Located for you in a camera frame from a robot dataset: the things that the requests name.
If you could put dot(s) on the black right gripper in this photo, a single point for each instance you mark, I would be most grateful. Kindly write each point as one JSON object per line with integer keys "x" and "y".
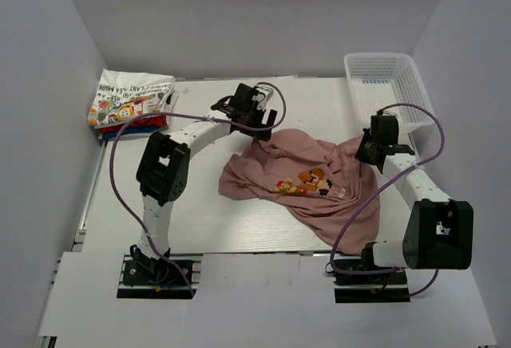
{"x": 360, "y": 154}

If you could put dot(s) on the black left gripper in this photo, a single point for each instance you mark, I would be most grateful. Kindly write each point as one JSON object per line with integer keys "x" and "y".
{"x": 260, "y": 113}

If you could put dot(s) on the pink pixel-print t-shirt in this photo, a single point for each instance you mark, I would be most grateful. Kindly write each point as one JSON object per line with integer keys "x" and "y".
{"x": 320, "y": 183}

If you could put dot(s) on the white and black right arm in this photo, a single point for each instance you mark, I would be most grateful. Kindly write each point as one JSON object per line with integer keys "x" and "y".
{"x": 439, "y": 232}

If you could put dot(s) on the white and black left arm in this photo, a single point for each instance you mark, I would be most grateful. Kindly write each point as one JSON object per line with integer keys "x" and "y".
{"x": 163, "y": 170}

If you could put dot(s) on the white plastic mesh basket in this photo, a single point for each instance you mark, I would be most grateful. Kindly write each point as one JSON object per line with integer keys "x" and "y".
{"x": 388, "y": 81}

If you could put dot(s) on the red folded t-shirt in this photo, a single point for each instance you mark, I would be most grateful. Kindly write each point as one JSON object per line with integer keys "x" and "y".
{"x": 140, "y": 125}

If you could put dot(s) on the white cartoon-print folded t-shirt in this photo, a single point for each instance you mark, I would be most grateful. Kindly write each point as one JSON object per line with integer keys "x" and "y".
{"x": 121, "y": 96}

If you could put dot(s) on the blue folded t-shirt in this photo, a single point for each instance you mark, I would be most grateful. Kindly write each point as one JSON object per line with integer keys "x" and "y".
{"x": 123, "y": 133}

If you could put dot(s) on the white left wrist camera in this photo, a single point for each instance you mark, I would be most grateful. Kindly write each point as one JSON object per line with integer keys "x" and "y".
{"x": 264, "y": 93}

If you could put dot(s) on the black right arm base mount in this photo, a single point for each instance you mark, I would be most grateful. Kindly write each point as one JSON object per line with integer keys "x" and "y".
{"x": 360, "y": 289}

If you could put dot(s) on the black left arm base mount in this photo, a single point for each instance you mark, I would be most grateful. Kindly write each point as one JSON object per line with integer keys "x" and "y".
{"x": 148, "y": 278}

